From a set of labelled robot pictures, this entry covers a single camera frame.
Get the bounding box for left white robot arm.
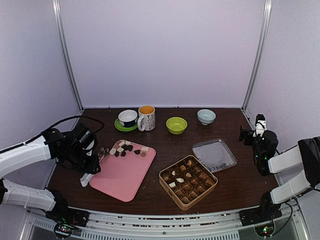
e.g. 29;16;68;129
0;123;101;222

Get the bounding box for left aluminium frame post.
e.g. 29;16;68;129
52;0;84;112

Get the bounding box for white dark blue bowl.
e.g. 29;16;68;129
117;109;138;128

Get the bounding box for white patterned mug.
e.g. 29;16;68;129
137;105;156;132

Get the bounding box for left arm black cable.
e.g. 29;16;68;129
0;115;105;153

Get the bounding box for circuit board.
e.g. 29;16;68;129
254;223;275;238
53;223;75;239

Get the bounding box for right circuit board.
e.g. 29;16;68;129
254;223;275;238

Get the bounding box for front aluminium rail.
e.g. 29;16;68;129
19;197;308;240

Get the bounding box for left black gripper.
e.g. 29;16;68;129
66;146;101;174

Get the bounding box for gold chocolate tin box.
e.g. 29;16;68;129
158;155;218;211

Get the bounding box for aluminium frame post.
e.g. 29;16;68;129
241;0;273;112
52;0;84;112

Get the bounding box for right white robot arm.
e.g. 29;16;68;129
238;121;320;221

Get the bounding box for white oval chocolate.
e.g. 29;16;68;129
109;148;117;155

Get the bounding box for bear print tin lid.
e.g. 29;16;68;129
191;138;237;173

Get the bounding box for right aluminium frame post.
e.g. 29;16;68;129
241;0;273;112

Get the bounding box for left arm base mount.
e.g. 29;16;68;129
45;207;90;228

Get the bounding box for pale blue ceramic bowl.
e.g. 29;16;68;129
197;109;216;126

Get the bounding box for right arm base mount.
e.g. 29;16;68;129
239;207;282;227

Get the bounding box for white rectangular chocolate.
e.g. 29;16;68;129
117;147;125;154

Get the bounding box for white chocolate in tin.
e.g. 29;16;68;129
169;182;176;188

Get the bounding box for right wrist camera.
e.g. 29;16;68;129
253;114;267;137

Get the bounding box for left circuit board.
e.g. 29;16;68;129
53;223;75;239

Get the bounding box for lime green bowl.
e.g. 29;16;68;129
166;116;188;135

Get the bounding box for dark heart chocolate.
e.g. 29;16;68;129
134;149;141;155

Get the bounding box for speckled white heart chocolate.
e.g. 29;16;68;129
176;177;185;183

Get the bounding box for white metal tongs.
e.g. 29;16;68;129
79;146;110;188

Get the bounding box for pink plastic tray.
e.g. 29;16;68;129
89;139;156;202

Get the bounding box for green saucer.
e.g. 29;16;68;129
114;119;138;132

